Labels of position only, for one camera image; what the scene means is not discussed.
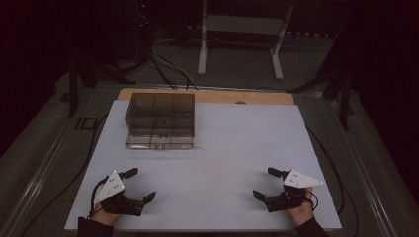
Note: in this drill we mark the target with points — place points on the dark equipment with red light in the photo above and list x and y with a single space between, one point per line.
143 19

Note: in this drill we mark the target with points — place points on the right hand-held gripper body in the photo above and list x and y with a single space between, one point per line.
298 180

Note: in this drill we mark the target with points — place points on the clear smoky drawer organizer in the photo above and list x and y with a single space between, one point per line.
159 113

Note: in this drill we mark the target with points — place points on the person's right hand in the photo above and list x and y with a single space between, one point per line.
302 212

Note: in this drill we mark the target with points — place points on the person's left hand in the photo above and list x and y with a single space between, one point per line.
105 216

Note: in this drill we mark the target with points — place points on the black stand legs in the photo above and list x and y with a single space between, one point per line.
73 94
345 105

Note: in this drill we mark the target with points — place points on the white table cover sheet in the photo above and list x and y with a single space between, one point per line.
214 158

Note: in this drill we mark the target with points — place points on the white metal stand frame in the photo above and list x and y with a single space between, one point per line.
242 24

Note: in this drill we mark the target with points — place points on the aluminium floor rail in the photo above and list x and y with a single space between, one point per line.
365 179
36 186

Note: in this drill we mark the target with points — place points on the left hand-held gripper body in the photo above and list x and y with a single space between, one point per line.
111 188

